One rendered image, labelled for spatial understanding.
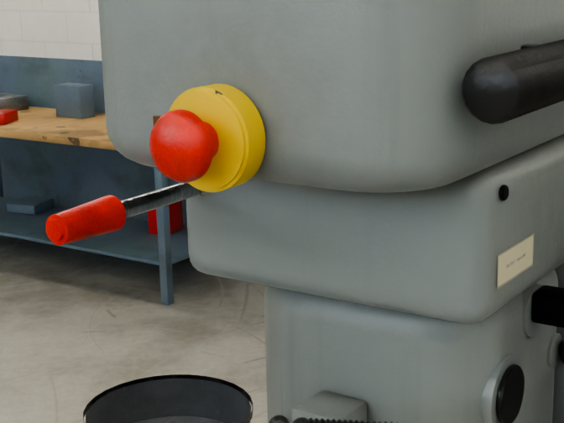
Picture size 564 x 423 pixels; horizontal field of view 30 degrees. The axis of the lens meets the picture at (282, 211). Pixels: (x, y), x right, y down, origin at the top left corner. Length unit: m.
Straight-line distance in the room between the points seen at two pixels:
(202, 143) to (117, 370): 4.40
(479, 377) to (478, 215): 0.15
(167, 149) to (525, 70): 0.19
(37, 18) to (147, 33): 6.60
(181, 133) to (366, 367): 0.26
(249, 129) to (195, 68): 0.06
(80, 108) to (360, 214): 5.92
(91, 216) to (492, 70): 0.26
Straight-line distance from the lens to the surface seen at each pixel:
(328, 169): 0.57
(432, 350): 0.73
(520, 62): 0.56
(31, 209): 6.99
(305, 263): 0.71
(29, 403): 4.71
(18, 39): 7.39
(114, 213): 0.68
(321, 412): 0.75
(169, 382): 3.22
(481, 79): 0.56
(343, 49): 0.56
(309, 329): 0.77
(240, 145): 0.58
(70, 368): 5.03
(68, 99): 6.64
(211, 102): 0.59
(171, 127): 0.57
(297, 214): 0.71
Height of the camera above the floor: 1.86
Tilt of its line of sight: 14 degrees down
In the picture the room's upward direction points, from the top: 1 degrees counter-clockwise
